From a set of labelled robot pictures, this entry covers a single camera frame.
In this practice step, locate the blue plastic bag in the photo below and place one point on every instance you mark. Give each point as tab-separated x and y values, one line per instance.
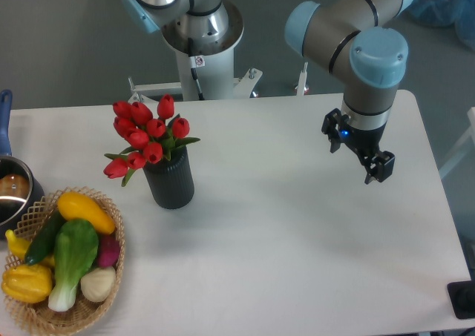
458	14

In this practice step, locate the red tulip bouquet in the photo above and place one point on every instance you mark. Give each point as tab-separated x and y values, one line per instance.
152	137

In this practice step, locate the woven wicker basket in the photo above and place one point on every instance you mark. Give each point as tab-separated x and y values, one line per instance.
37	318

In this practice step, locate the yellow bell pepper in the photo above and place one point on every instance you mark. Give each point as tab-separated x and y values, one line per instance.
28	284

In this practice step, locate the yellow squash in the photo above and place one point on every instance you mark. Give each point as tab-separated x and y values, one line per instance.
74	205

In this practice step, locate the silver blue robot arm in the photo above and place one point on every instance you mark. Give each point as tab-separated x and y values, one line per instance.
349	39

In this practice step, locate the blue handled saucepan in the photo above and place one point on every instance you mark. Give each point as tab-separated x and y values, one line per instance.
19	188

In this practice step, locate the small yellow gourd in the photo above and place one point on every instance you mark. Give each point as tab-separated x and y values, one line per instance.
19	246

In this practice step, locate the green bok choy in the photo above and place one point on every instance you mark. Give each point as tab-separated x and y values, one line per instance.
75	250

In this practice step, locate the white furniture frame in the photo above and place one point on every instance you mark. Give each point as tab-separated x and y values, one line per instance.
460	148

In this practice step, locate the dark green cucumber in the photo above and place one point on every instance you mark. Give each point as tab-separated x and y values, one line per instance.
43	243

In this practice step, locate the black device at edge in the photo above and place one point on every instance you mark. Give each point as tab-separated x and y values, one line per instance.
462	298

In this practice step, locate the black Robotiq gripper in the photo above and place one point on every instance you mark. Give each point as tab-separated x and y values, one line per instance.
361	134

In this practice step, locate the white garlic bulb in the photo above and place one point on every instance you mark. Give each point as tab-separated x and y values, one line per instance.
98	283

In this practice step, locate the dark grey ribbed vase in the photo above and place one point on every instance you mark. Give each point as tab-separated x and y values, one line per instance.
171	182

